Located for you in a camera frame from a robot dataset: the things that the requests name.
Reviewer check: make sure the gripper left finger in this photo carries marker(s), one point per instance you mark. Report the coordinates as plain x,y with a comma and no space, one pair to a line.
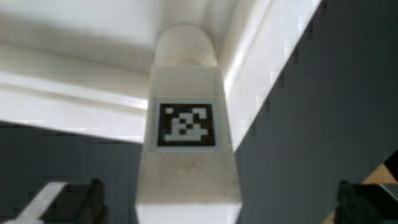
67,204

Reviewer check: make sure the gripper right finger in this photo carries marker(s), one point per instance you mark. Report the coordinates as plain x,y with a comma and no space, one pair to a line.
367,204

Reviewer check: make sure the white leg with marker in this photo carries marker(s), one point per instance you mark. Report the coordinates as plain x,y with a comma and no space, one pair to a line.
188,185

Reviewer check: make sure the white square tabletop part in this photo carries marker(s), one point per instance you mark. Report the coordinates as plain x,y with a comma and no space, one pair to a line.
77,54

